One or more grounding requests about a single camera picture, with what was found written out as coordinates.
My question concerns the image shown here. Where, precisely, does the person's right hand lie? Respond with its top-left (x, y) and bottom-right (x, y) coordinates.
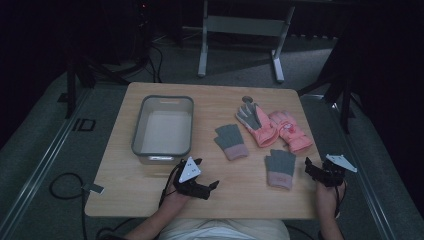
top-left (315, 179), bottom-right (346, 220)

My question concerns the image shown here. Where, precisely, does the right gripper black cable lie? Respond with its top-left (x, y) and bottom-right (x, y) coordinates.
top-left (334, 179), bottom-right (348, 218)

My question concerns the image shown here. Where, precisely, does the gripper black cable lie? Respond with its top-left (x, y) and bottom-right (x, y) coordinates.
top-left (158, 164), bottom-right (182, 208)
top-left (334, 179), bottom-right (348, 218)

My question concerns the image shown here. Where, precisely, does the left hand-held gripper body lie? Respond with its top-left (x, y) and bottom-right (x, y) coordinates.
top-left (172, 156), bottom-right (211, 201)

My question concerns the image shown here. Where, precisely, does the person's white clothing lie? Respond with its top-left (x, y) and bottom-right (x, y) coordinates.
top-left (158, 218), bottom-right (291, 240)

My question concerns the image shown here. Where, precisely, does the grey plastic storage bin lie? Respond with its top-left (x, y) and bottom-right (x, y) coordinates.
top-left (131, 94), bottom-right (195, 166)

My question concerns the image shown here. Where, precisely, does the grey table edge clamp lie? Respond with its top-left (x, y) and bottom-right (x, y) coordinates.
top-left (81, 182), bottom-right (105, 196)

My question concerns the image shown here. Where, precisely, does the pink glove with red print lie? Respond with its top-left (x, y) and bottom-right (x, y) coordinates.
top-left (268, 110), bottom-right (314, 154)

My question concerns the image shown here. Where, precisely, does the black floor cable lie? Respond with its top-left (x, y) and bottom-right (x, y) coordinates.
top-left (49, 172), bottom-right (88, 240)

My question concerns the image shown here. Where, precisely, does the white metal desk frame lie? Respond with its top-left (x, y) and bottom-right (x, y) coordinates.
top-left (197, 0), bottom-right (296, 84)

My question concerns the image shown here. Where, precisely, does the person's left hand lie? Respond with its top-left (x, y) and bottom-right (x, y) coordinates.
top-left (159, 166), bottom-right (192, 210)

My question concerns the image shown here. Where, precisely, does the pink glove with grey palm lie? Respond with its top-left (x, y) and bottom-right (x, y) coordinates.
top-left (235, 100), bottom-right (279, 149)

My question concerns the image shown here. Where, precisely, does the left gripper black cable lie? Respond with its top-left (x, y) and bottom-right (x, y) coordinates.
top-left (158, 164), bottom-right (182, 208)

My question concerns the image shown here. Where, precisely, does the black metal stand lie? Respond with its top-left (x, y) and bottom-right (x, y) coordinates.
top-left (58, 0), bottom-right (153, 119)
top-left (297, 33), bottom-right (365, 135)

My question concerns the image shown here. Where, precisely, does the grey and pink knit glove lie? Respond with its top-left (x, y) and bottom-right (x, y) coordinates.
top-left (264, 149), bottom-right (297, 191)
top-left (213, 123), bottom-right (250, 162)

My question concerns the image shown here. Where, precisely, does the metal floor rail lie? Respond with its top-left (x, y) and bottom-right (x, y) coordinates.
top-left (0, 87), bottom-right (95, 240)
top-left (299, 94), bottom-right (398, 240)

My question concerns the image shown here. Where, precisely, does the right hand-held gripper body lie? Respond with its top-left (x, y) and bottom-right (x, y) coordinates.
top-left (314, 153), bottom-right (358, 188)

